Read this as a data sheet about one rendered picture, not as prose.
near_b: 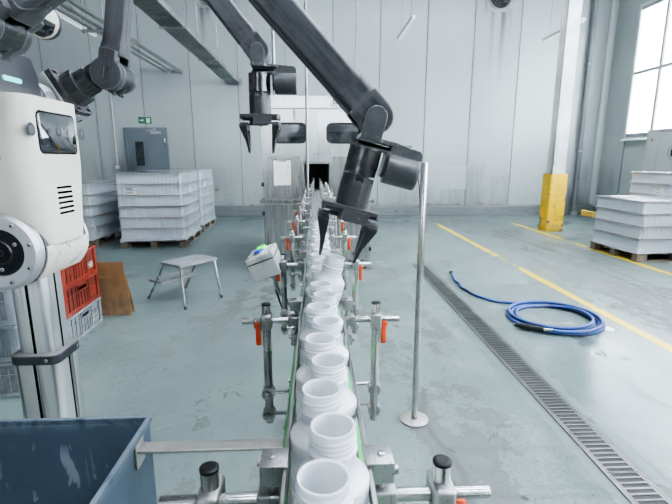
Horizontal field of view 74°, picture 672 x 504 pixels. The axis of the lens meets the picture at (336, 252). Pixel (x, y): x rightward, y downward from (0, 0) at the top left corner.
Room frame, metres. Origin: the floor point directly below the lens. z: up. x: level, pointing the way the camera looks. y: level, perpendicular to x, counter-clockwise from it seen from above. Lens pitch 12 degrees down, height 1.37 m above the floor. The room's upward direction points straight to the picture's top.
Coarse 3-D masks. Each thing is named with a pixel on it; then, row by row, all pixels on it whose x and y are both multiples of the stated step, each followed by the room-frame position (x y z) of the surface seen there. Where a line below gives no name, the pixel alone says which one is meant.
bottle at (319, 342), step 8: (312, 336) 0.51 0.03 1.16; (320, 336) 0.51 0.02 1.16; (328, 336) 0.51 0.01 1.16; (304, 344) 0.49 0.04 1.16; (312, 344) 0.48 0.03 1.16; (320, 344) 0.48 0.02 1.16; (328, 344) 0.48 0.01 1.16; (304, 352) 0.50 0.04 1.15; (312, 352) 0.48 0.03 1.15; (320, 352) 0.48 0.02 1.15; (336, 352) 0.50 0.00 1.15; (304, 368) 0.49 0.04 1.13; (296, 376) 0.49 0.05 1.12; (304, 376) 0.48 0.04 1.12; (296, 384) 0.48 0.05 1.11; (296, 392) 0.49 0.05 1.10; (296, 408) 0.49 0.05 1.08
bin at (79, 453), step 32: (128, 416) 0.67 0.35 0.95; (0, 448) 0.66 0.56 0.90; (32, 448) 0.66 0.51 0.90; (64, 448) 0.66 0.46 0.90; (96, 448) 0.67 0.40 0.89; (128, 448) 0.59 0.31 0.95; (160, 448) 0.62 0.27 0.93; (192, 448) 0.62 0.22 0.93; (224, 448) 0.62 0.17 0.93; (256, 448) 0.62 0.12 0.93; (0, 480) 0.66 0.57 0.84; (32, 480) 0.66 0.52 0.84; (64, 480) 0.66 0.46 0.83; (96, 480) 0.67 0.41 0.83; (128, 480) 0.58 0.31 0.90
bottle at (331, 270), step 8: (328, 256) 0.78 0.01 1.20; (336, 256) 0.81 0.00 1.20; (328, 264) 0.77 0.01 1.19; (336, 264) 0.77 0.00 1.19; (320, 272) 0.78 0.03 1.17; (328, 272) 0.77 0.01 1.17; (336, 272) 0.77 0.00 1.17; (312, 280) 0.78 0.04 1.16; (320, 280) 0.77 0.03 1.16; (328, 280) 0.76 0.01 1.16; (336, 280) 0.77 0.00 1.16; (336, 288) 0.76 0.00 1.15; (336, 296) 0.77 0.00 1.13
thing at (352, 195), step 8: (344, 176) 0.78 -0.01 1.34; (352, 176) 0.77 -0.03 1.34; (344, 184) 0.77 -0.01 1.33; (352, 184) 0.76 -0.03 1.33; (360, 184) 0.76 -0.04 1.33; (368, 184) 0.77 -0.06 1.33; (344, 192) 0.77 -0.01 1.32; (352, 192) 0.76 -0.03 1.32; (360, 192) 0.77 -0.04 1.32; (368, 192) 0.78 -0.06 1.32; (328, 200) 0.78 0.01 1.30; (336, 200) 0.78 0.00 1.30; (344, 200) 0.77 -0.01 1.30; (352, 200) 0.76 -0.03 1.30; (360, 200) 0.77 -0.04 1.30; (368, 200) 0.78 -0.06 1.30; (328, 208) 0.76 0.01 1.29; (336, 208) 0.76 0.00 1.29; (344, 208) 0.76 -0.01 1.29; (352, 208) 0.76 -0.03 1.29; (360, 208) 0.77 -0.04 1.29; (376, 216) 0.76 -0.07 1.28
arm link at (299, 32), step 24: (264, 0) 0.76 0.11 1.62; (288, 0) 0.76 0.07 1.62; (288, 24) 0.76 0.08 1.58; (312, 24) 0.77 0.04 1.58; (312, 48) 0.76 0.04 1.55; (336, 48) 0.77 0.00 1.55; (312, 72) 0.78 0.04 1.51; (336, 72) 0.77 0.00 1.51; (336, 96) 0.77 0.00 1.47; (360, 96) 0.76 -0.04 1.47; (360, 120) 0.76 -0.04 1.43
